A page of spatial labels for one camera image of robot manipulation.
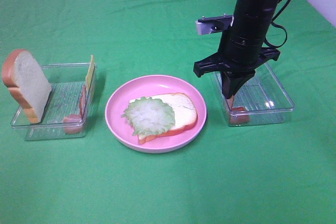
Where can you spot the bread slice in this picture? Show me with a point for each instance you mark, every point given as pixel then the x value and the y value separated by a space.
pixel 185 114
pixel 27 83

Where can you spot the bacon strip from container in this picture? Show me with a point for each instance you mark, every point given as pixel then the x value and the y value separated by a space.
pixel 234 118
pixel 76 118

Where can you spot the green tablecloth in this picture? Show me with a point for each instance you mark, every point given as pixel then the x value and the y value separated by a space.
pixel 280 173

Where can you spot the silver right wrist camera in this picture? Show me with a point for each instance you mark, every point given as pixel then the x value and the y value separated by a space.
pixel 212 25

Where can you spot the clear right plastic container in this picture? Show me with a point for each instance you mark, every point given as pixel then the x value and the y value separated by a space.
pixel 264 97

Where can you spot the yellow cheese slice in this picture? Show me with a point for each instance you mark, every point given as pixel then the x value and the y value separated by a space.
pixel 90 73

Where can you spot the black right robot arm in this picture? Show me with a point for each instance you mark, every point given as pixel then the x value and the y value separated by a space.
pixel 252 18

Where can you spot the clear left plastic container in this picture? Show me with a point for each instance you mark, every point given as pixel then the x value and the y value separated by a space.
pixel 66 80

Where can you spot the pink plate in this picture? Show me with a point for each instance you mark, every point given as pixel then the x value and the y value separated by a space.
pixel 147 86

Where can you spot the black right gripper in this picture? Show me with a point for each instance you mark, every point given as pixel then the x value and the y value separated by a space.
pixel 238 54

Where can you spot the clear plastic container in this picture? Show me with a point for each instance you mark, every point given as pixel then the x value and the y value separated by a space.
pixel 264 97
pixel 66 80

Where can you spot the green lettuce leaf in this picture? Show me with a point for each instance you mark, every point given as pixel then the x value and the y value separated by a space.
pixel 149 116

